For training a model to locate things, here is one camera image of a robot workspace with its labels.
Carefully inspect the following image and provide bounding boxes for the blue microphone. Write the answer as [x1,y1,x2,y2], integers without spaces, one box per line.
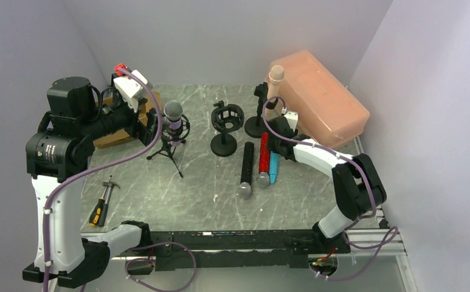
[269,151,279,184]

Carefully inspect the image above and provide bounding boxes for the black tripod shock-mount stand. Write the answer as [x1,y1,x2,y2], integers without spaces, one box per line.
[146,114,190,178]

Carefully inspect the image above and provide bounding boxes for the brown cardboard box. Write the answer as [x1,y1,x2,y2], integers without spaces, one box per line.
[92,90,162,150]

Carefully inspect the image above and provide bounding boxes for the purple glitter microphone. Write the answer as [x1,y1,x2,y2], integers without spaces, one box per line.
[164,100,183,147]

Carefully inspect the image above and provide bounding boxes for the black round-base clip stand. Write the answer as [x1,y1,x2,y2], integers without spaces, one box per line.
[244,82,278,138]

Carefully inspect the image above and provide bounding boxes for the red glitter microphone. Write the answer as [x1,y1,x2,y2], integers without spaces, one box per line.
[257,133,270,188]

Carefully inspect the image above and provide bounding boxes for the black glitter microphone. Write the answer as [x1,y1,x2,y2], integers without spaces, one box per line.
[237,142,254,198]

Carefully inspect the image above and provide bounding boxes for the black round-base shock-mount stand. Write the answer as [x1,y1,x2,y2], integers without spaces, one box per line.
[210,100,244,157]

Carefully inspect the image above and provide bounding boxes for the pink peach microphone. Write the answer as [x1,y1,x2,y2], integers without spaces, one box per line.
[267,65,285,100]

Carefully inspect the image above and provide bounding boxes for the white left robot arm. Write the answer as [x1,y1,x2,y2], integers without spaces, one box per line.
[22,71,162,291]

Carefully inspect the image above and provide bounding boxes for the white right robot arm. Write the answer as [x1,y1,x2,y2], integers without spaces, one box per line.
[266,116,387,242]

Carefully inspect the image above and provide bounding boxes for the orange translucent plastic bin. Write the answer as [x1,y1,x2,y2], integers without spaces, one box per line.
[265,50,370,149]

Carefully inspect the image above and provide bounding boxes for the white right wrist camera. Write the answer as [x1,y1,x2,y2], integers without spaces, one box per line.
[282,107,299,131]

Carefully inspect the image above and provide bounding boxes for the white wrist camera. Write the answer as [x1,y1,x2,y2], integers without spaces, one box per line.
[113,63,153,113]
[282,107,299,131]

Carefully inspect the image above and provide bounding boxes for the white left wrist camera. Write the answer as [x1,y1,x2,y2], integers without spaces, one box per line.
[113,63,153,113]

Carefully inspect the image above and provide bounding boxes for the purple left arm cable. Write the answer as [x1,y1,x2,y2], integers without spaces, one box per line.
[42,68,197,292]

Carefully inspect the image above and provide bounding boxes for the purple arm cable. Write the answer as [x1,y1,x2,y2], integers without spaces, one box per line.
[42,68,197,292]
[263,96,399,282]

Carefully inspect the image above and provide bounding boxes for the yellow-handled screwdriver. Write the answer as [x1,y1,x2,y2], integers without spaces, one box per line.
[89,186,112,227]

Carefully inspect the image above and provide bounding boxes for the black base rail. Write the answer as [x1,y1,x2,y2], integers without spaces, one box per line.
[121,229,351,271]

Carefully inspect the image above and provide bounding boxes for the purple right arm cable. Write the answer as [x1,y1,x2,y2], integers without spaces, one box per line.
[263,96,399,282]

